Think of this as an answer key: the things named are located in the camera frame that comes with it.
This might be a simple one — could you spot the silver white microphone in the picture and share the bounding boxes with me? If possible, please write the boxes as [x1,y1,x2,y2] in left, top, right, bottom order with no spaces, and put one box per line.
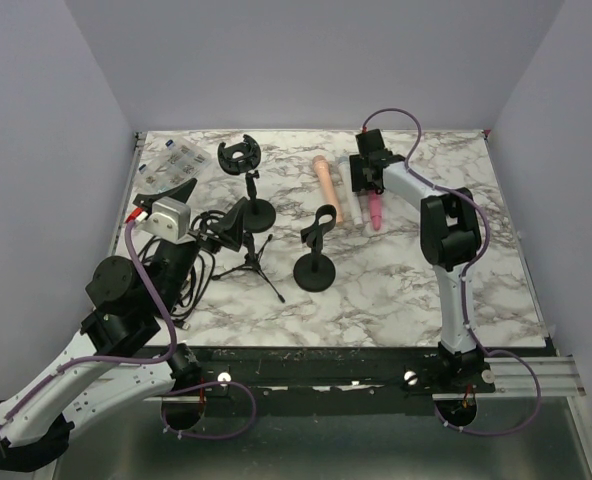
[337,156,364,226]

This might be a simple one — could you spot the black tripod shock mount stand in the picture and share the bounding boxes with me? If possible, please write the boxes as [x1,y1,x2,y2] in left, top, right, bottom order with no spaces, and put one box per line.
[192,210,286,303]

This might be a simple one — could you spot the pink microphone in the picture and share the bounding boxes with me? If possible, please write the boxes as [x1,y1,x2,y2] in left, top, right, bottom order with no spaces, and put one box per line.
[368,192,382,231]

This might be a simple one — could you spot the beige microphone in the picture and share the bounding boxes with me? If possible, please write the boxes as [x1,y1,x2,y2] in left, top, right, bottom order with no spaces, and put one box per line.
[313,155,344,224]

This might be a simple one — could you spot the black shock mount desk stand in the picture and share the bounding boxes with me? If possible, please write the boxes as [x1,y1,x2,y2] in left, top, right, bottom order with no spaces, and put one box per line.
[217,134,276,233]

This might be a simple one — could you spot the black clip round base stand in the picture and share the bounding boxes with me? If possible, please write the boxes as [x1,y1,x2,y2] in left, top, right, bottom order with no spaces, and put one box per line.
[293,204,337,293]

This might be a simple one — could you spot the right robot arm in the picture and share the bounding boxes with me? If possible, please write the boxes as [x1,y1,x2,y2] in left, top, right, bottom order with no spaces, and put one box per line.
[349,128,484,392]

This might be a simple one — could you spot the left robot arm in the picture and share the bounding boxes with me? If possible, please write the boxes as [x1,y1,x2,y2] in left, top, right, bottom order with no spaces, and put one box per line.
[0,179,247,472]

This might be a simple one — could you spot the clear plastic parts box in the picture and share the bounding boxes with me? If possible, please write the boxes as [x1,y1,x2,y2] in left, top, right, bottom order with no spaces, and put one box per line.
[134,139,213,195]

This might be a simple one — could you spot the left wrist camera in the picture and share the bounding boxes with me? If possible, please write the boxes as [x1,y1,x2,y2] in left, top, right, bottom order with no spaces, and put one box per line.
[127,197,191,244]

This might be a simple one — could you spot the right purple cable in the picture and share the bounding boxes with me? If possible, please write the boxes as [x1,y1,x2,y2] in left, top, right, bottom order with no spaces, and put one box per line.
[361,106,545,435]

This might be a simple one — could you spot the purple cable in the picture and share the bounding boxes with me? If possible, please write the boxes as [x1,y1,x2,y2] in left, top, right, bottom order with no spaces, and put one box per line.
[0,219,257,464]
[361,106,545,435]

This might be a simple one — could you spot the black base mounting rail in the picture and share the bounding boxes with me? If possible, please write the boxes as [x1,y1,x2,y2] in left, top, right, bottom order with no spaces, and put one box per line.
[161,346,495,424]

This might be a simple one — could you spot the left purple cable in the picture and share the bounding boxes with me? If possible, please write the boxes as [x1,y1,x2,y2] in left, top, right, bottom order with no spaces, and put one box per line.
[0,219,257,464]

